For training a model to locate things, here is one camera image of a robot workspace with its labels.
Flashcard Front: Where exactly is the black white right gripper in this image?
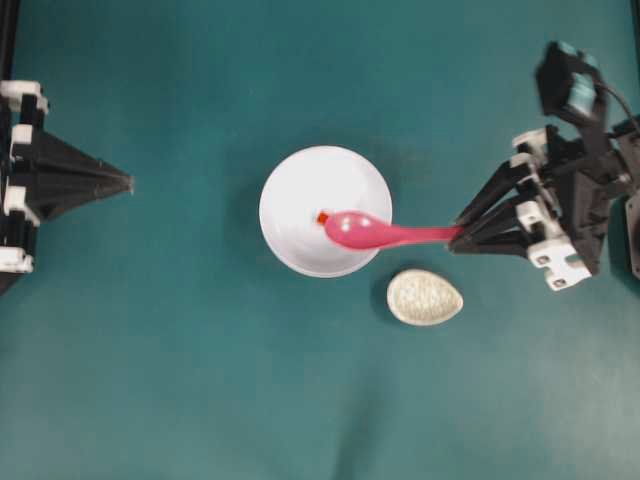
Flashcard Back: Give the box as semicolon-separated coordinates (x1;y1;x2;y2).
448;126;639;291

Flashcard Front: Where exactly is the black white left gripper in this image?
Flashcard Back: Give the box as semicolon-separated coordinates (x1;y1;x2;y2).
1;80;134;273

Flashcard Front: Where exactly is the pink plastic spoon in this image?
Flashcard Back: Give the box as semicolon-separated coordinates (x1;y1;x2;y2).
322;211;461;250

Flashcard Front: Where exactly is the small red block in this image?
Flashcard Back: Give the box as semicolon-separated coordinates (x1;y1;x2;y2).
316;212;331;226

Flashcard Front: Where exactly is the speckled ceramic spoon rest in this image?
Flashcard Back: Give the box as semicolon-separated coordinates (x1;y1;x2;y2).
387;269;464;327

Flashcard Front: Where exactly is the white round bowl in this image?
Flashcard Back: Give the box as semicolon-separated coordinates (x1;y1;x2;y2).
259;146;393;278

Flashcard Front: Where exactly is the black wrist camera teal lens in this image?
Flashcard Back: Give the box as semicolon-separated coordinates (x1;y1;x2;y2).
535;41;602;125

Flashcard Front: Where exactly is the black camera cable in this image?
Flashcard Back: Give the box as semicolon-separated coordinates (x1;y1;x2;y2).
594;79;635;124

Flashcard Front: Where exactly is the black frame rail left edge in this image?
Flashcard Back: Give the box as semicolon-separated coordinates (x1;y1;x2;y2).
0;0;21;80

